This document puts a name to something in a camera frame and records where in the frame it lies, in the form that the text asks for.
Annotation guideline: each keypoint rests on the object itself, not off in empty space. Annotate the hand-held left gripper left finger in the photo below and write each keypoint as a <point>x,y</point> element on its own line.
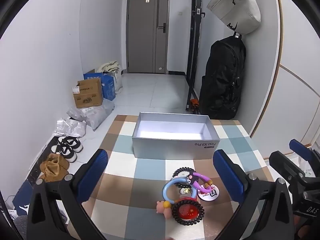
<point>96,170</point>

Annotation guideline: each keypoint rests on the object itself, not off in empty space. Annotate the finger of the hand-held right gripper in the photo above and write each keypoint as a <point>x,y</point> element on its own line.
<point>285,162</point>
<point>300,146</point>

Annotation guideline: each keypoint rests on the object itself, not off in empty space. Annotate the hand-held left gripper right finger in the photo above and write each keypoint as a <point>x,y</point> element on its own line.
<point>228,175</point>

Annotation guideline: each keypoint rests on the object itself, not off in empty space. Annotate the white round badge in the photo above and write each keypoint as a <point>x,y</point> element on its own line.
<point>210,195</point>

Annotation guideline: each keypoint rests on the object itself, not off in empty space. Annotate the red round badge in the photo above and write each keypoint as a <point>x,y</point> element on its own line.
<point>187,211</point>

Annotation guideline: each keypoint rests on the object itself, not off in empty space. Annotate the silver cardboard box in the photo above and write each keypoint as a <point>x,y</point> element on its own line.
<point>175,150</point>

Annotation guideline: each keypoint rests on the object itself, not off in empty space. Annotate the white crumpled plastic bag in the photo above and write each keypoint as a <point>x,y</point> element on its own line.
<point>307,168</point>

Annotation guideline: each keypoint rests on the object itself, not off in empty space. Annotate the black white sneaker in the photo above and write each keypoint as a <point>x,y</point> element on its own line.
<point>63,152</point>
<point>71,143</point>

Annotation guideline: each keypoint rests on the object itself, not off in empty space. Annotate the brown suede boot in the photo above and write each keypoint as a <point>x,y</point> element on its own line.
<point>53,172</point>
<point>58,161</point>

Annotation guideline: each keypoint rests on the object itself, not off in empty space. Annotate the silver parcel bag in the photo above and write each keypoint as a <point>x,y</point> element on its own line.
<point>70,127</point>

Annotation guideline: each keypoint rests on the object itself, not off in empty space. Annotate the light grey parcel bag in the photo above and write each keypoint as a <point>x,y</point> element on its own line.
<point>77,112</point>

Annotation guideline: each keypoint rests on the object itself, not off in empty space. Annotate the checkered tablecloth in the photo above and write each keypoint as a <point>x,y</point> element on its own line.
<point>150,217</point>

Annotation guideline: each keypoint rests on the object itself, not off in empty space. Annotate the brown cardboard box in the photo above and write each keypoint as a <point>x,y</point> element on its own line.
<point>88,92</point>

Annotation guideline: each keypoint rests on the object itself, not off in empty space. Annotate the small orange item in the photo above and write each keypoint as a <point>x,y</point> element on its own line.
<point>195,103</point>

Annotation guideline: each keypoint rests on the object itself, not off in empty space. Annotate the blue shoe box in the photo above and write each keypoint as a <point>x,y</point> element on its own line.
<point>22,202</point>

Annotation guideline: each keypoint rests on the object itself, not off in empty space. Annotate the blue cardboard box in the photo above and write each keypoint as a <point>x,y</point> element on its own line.
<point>108,87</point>

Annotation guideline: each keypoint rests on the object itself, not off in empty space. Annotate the white plastic sack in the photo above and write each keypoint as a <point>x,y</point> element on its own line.
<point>118,82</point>

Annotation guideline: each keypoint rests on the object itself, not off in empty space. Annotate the white wardrobe door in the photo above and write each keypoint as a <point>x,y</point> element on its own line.
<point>295,55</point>

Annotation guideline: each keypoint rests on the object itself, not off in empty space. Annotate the black backpack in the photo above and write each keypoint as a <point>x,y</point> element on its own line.
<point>222,80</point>

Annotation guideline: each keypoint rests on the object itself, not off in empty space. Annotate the black metal rack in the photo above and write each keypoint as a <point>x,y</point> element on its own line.
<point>193,55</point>

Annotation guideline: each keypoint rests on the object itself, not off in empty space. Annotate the grey door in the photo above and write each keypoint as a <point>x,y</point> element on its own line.
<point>142,30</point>

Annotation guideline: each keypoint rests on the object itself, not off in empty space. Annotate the white canvas bag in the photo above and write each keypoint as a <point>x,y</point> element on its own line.
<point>235,7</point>

